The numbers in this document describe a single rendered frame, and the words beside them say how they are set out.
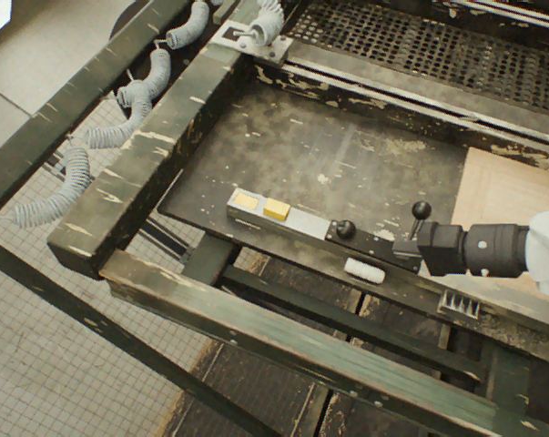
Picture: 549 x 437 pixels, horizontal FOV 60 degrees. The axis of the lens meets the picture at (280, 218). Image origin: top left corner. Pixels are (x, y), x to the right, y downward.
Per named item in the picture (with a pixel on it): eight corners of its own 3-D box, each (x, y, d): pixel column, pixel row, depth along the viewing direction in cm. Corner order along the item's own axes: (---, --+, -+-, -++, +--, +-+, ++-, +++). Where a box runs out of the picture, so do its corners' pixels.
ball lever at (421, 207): (409, 268, 95) (434, 208, 89) (391, 260, 95) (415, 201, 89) (410, 259, 98) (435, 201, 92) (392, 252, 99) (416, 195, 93)
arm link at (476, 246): (410, 249, 78) (487, 251, 71) (422, 206, 83) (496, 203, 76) (431, 292, 86) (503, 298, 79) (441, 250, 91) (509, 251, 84)
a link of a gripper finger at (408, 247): (396, 241, 89) (429, 241, 86) (391, 255, 88) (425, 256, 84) (393, 236, 88) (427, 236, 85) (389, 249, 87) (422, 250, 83)
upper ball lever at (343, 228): (351, 247, 99) (351, 242, 86) (334, 240, 100) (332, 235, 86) (358, 229, 99) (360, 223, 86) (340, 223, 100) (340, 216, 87)
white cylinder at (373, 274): (342, 273, 99) (379, 287, 97) (345, 266, 96) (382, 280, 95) (347, 261, 100) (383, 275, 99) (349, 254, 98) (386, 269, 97)
